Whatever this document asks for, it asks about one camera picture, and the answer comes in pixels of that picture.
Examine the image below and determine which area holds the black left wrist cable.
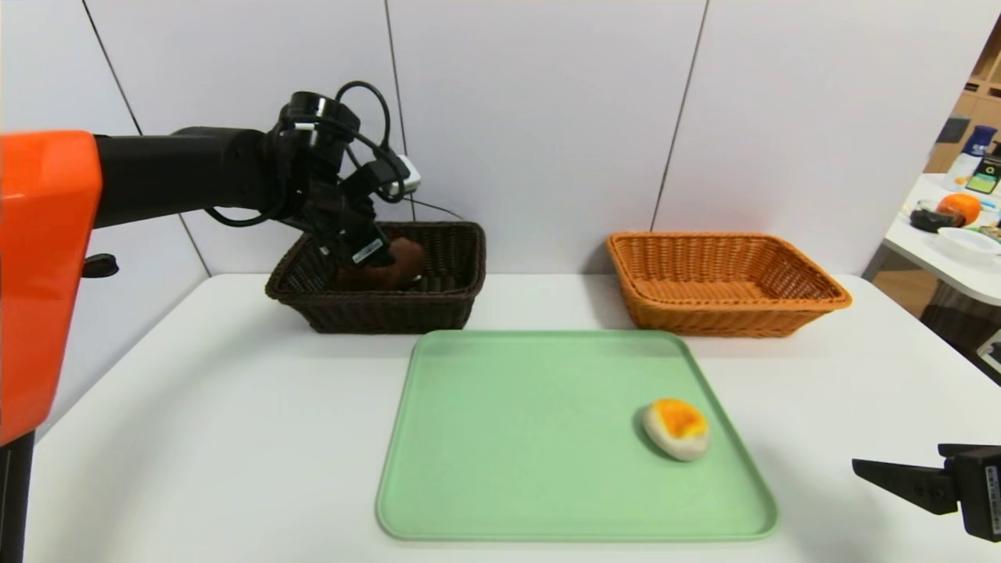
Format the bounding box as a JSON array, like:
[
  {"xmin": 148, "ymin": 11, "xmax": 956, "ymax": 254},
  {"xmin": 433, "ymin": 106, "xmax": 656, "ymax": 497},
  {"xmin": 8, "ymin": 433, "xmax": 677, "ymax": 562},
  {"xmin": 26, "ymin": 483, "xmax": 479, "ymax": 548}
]
[{"xmin": 336, "ymin": 81, "xmax": 411, "ymax": 204}]

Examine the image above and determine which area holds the white side table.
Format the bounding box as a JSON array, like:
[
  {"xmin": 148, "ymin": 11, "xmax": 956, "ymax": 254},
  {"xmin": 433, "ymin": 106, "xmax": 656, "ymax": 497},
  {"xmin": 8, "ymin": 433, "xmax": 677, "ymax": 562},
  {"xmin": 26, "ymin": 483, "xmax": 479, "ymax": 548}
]
[{"xmin": 881, "ymin": 174, "xmax": 1001, "ymax": 307}]

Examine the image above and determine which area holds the orange wicker basket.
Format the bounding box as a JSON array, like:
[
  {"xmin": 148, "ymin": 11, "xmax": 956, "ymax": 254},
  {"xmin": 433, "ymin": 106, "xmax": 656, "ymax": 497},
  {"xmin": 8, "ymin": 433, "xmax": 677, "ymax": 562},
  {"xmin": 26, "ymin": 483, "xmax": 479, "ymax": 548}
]
[{"xmin": 606, "ymin": 232, "xmax": 852, "ymax": 339}]

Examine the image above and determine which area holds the black green box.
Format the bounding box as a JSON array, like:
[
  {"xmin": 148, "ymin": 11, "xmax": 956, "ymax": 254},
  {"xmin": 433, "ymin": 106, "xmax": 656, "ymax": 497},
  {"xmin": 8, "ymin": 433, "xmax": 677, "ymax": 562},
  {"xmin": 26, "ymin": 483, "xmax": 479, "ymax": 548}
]
[{"xmin": 966, "ymin": 155, "xmax": 1001, "ymax": 195}]

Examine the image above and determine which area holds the thin black cable tie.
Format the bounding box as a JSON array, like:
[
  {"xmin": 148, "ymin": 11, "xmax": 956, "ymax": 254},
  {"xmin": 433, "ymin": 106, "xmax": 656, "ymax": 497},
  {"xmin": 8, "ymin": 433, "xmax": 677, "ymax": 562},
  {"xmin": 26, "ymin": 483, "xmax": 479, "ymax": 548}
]
[{"xmin": 405, "ymin": 195, "xmax": 464, "ymax": 221}]

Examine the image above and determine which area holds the wooden shelf unit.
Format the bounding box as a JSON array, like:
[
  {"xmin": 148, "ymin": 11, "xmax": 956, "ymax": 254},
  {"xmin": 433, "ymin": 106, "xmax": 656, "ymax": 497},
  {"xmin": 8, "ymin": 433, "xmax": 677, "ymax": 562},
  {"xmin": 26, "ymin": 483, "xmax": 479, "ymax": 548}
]
[{"xmin": 921, "ymin": 16, "xmax": 1001, "ymax": 177}]

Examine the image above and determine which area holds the orange round fruit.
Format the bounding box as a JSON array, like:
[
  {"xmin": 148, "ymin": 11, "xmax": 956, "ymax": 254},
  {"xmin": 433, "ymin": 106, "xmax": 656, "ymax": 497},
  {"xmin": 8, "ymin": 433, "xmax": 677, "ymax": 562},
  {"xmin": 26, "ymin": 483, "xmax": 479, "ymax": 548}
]
[{"xmin": 936, "ymin": 192, "xmax": 981, "ymax": 228}]

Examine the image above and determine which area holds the light green plastic tray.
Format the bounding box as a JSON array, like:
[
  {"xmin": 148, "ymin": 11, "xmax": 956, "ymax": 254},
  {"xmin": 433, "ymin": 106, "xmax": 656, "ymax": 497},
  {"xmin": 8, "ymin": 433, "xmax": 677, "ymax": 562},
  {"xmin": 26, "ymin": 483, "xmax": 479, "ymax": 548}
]
[{"xmin": 376, "ymin": 329, "xmax": 780, "ymax": 542}]

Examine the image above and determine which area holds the black dish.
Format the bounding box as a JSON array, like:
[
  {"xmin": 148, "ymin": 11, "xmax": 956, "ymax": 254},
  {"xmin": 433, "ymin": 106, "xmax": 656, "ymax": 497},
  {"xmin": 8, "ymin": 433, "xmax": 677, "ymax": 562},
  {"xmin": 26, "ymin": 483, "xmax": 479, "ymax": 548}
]
[{"xmin": 909, "ymin": 201, "xmax": 964, "ymax": 233}]

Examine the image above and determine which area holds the white plastic bowl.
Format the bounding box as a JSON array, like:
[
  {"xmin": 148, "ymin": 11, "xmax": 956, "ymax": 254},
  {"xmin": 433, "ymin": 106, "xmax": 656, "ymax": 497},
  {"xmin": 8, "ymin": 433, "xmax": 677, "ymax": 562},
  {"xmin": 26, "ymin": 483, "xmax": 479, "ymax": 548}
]
[{"xmin": 935, "ymin": 227, "xmax": 1001, "ymax": 264}]

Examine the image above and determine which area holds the white orange felt bun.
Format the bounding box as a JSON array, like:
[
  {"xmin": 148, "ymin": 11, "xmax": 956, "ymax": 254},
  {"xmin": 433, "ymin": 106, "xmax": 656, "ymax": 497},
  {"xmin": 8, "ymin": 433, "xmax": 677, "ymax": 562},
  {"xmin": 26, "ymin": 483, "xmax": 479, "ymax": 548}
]
[{"xmin": 643, "ymin": 397, "xmax": 709, "ymax": 461}]

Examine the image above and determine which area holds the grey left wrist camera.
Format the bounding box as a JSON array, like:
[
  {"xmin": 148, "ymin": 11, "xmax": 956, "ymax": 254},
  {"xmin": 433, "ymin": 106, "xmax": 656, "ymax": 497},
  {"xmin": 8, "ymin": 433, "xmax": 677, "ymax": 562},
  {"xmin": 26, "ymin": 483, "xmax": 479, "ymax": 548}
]
[{"xmin": 375, "ymin": 154, "xmax": 422, "ymax": 196}]

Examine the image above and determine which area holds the brown towel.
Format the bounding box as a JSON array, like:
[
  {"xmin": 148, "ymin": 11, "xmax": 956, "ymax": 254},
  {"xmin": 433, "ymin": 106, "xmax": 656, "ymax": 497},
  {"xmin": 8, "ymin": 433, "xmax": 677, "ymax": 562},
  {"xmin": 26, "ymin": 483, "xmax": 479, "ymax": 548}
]
[{"xmin": 336, "ymin": 237, "xmax": 427, "ymax": 292}]

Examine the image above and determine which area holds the white bottle blue cap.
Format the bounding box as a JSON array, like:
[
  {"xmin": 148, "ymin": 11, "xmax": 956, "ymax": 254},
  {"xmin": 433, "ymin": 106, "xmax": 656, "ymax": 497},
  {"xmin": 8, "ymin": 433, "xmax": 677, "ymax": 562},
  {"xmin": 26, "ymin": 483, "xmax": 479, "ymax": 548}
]
[{"xmin": 945, "ymin": 125, "xmax": 998, "ymax": 188}]

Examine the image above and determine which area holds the dark brown wicker basket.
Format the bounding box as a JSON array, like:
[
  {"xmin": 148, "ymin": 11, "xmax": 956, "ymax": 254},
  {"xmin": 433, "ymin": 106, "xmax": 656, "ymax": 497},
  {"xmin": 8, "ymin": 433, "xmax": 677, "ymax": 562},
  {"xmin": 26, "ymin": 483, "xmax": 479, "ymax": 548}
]
[{"xmin": 265, "ymin": 222, "xmax": 487, "ymax": 335}]

